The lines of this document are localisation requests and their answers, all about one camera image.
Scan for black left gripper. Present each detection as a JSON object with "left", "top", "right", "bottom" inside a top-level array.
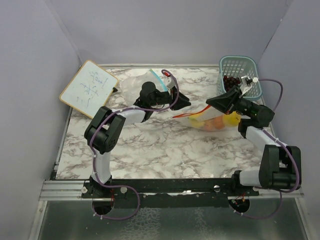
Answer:
[{"left": 150, "top": 85, "right": 191, "bottom": 111}]

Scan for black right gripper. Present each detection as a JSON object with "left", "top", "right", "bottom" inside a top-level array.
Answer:
[{"left": 206, "top": 86, "right": 257, "bottom": 117}]

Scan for purple fake grapes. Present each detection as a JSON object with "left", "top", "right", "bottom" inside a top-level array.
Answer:
[{"left": 223, "top": 75, "right": 242, "bottom": 92}]

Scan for orange zip clear bag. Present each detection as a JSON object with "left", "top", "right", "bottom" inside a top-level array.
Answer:
[{"left": 172, "top": 105, "right": 241, "bottom": 132}]

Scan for blue zip clear bag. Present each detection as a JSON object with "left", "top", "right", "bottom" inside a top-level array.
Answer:
[{"left": 119, "top": 68, "right": 170, "bottom": 106}]

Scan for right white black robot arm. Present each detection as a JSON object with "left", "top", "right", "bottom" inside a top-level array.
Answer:
[{"left": 206, "top": 86, "right": 302, "bottom": 196}]

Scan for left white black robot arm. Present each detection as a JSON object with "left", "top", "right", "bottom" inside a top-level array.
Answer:
[{"left": 84, "top": 81, "right": 191, "bottom": 198}]

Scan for fake yellow lemon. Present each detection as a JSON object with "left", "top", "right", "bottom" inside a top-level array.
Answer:
[{"left": 222, "top": 111, "right": 241, "bottom": 127}]

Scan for fake orange tomato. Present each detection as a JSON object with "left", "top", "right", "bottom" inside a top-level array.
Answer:
[{"left": 204, "top": 115, "right": 225, "bottom": 131}]

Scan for fake yellow banana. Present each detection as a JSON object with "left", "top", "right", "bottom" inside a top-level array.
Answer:
[{"left": 188, "top": 114, "right": 204, "bottom": 129}]

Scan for teal plastic basket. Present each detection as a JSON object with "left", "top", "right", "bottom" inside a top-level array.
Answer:
[{"left": 217, "top": 55, "right": 262, "bottom": 101}]

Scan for yellow framed whiteboard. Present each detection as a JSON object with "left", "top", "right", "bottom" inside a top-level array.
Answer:
[{"left": 59, "top": 60, "right": 119, "bottom": 119}]

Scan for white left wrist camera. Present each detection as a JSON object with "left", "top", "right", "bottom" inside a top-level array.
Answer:
[{"left": 164, "top": 77, "right": 176, "bottom": 90}]

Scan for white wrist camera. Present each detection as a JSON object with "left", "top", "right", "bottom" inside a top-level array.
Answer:
[
  {"left": 164, "top": 77, "right": 176, "bottom": 90},
  {"left": 239, "top": 75, "right": 259, "bottom": 97}
]

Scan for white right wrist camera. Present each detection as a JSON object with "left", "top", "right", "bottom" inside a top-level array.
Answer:
[{"left": 239, "top": 75, "right": 259, "bottom": 97}]

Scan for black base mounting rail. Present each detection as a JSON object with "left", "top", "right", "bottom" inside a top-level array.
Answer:
[{"left": 81, "top": 177, "right": 259, "bottom": 209}]

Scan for aluminium extrusion rail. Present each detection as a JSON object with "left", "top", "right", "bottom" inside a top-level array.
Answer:
[{"left": 39, "top": 180, "right": 304, "bottom": 201}]

